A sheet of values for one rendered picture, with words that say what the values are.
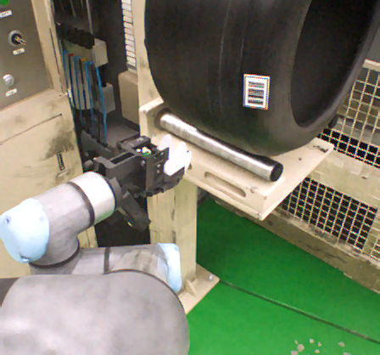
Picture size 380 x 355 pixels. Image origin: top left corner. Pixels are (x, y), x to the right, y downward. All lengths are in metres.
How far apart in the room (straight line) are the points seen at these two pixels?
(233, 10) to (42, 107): 0.72
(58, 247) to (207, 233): 1.47
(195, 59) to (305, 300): 1.31
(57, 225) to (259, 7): 0.42
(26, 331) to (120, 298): 0.06
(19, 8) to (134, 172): 0.65
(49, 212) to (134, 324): 0.35
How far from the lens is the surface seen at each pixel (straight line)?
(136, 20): 1.13
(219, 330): 1.72
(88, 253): 0.65
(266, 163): 0.93
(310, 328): 1.78
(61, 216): 0.59
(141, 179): 0.68
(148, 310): 0.27
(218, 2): 0.70
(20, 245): 0.57
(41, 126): 1.26
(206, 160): 1.02
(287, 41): 0.70
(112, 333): 0.24
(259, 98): 0.71
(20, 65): 1.23
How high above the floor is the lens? 1.48
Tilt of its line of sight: 39 degrees down
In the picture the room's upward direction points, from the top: straight up
